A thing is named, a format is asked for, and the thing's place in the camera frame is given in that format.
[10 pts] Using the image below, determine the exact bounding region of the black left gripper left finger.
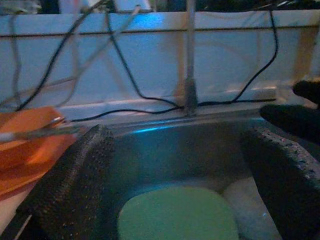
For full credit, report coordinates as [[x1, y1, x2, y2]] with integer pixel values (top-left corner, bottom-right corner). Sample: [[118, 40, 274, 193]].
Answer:
[[16, 124, 120, 240]]

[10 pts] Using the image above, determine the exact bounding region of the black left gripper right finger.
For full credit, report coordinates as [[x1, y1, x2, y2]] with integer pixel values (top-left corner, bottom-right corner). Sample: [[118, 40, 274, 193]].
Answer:
[[240, 126, 320, 240]]

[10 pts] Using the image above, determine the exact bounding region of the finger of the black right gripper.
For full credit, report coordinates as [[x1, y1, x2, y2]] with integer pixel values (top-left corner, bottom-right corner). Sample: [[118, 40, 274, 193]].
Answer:
[[292, 79, 320, 109], [259, 103, 320, 149]]

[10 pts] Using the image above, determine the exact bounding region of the orange bowl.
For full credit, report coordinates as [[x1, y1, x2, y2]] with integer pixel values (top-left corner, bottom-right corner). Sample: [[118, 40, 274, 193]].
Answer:
[[0, 106, 79, 173]]

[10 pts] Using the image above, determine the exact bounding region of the pale grey bowl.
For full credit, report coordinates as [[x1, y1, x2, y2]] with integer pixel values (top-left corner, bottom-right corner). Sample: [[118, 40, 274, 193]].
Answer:
[[221, 176, 283, 240]]

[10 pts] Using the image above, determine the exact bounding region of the metal fork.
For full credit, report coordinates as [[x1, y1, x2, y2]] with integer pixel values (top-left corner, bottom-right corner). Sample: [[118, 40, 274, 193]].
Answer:
[[47, 116, 68, 127]]

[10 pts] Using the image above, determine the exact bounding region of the green plate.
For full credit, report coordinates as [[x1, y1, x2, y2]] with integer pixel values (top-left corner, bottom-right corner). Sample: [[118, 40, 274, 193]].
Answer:
[[116, 186, 241, 240]]

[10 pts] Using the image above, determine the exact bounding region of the stainless steel sink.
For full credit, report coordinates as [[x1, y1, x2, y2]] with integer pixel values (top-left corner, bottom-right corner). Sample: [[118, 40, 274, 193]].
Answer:
[[62, 109, 320, 240]]

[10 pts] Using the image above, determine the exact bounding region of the black power cable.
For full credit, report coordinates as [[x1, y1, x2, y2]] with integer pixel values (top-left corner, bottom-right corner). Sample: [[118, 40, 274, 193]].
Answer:
[[196, 9, 280, 106], [69, 106, 185, 123], [106, 11, 186, 111], [13, 0, 108, 112]]

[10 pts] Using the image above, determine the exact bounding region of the white cable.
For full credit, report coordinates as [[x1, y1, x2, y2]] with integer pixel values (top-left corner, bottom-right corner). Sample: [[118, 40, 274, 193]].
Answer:
[[0, 4, 142, 106]]

